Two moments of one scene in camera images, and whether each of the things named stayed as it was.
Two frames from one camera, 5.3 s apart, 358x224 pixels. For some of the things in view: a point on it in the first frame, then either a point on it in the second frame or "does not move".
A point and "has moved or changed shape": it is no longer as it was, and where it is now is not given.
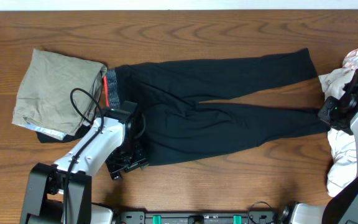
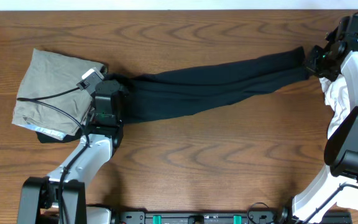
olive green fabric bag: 58,95 does not move
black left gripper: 140,160 → 120,92
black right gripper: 324,115 → 310,61
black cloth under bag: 46,139 does not move
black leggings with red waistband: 178,124 has moved or changed shape
